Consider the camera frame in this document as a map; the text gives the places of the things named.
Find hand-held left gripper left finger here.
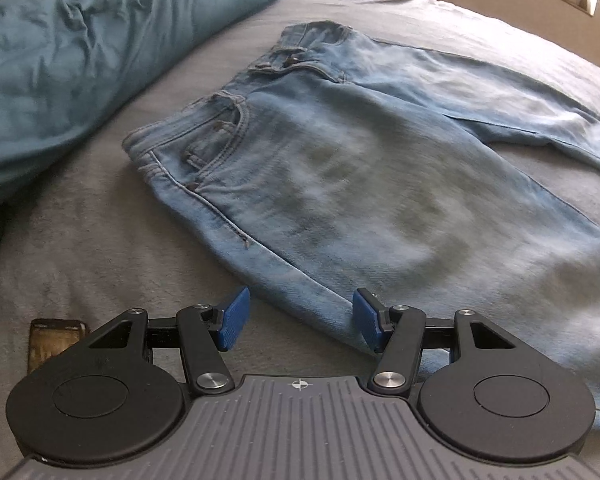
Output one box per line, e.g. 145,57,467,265
69,286,252,396

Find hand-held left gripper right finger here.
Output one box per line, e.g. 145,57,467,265
351,287,532,397

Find light blue jeans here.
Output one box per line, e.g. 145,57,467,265
122,21,600,433

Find brown rectangular object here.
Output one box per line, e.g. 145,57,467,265
27,319,88,376

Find teal blue duvet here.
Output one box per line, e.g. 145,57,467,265
0,0,306,281

